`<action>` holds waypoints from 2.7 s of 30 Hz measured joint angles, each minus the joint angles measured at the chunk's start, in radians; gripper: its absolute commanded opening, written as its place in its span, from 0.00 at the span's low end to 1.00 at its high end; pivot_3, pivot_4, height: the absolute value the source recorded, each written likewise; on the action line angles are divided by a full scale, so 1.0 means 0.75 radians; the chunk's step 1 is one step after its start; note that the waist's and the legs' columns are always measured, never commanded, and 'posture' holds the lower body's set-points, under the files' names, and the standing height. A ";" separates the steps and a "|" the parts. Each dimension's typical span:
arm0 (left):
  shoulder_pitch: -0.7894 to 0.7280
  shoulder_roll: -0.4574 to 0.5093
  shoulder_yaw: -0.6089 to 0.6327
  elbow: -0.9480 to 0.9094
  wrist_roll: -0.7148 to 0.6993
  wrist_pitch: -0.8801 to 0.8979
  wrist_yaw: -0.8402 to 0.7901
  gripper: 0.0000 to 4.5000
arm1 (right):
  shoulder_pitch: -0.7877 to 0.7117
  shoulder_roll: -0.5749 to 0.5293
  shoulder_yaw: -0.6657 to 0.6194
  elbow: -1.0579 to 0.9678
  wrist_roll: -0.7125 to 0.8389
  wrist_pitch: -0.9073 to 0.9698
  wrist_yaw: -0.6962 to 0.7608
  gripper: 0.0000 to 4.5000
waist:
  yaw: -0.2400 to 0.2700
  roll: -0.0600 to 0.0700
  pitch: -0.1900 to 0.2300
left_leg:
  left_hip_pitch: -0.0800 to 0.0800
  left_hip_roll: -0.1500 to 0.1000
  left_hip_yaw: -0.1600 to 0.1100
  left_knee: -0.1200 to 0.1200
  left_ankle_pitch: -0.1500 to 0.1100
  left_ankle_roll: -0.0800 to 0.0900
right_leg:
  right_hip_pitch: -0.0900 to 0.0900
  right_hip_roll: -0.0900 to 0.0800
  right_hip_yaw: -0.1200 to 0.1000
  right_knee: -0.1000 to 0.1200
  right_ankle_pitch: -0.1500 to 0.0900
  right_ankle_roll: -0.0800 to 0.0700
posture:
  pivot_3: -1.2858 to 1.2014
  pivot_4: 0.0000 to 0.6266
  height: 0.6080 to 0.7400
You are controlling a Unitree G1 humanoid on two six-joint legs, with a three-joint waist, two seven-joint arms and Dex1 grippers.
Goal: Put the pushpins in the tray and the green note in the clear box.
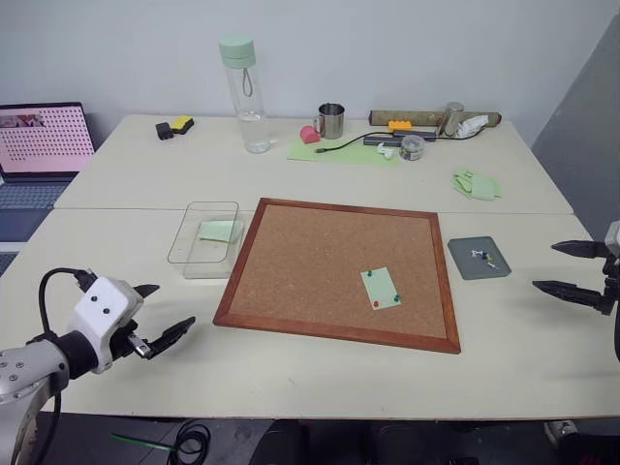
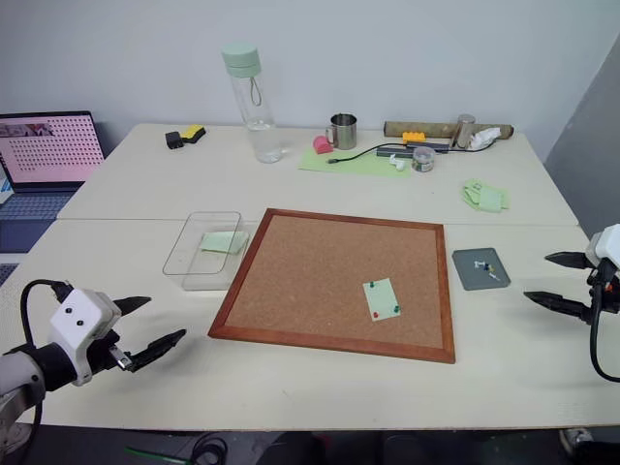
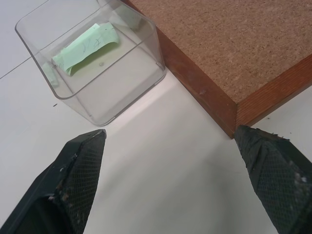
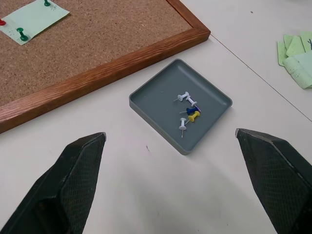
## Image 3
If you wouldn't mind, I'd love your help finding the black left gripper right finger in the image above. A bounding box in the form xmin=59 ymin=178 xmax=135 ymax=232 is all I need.
xmin=233 ymin=124 xmax=312 ymax=234

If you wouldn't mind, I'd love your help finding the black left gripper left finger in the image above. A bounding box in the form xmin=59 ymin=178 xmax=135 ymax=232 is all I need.
xmin=0 ymin=129 xmax=107 ymax=234

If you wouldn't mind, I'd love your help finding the green paper note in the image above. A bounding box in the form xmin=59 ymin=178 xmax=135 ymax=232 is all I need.
xmin=51 ymin=23 xmax=119 ymax=77

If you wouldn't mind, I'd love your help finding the clear plastic box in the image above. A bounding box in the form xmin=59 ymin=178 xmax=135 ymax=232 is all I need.
xmin=14 ymin=0 xmax=167 ymax=127

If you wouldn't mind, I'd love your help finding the cork board with wooden frame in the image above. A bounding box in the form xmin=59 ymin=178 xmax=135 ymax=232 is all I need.
xmin=120 ymin=0 xmax=312 ymax=139

